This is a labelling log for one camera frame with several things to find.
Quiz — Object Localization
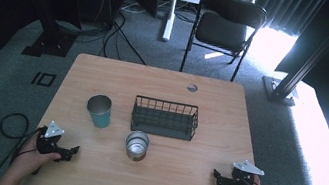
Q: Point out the black floor cables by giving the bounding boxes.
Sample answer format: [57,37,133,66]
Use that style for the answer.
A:
[49,0,159,67]

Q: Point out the black folding chair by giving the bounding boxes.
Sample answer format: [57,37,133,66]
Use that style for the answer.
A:
[178,0,272,87]

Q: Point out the black metal profile stand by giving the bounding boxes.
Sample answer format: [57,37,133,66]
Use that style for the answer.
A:
[257,2,329,114]

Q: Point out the person's left hand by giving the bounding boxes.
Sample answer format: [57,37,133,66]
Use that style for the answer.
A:
[6,127,66,185]

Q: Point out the teal metal cup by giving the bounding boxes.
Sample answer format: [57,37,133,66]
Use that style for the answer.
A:
[82,92,116,131]

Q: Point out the silver metal cup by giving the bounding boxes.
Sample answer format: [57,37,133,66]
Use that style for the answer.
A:
[122,128,153,165]

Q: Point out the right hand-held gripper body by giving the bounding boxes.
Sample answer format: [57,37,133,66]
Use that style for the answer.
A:
[226,156,267,185]

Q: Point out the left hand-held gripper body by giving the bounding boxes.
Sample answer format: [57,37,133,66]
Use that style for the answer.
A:
[34,118,71,159]

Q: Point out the black wire basket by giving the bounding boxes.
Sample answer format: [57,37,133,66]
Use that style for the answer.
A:
[128,94,202,143]

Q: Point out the black stand with base plate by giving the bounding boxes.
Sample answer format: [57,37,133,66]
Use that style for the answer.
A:
[6,0,85,64]

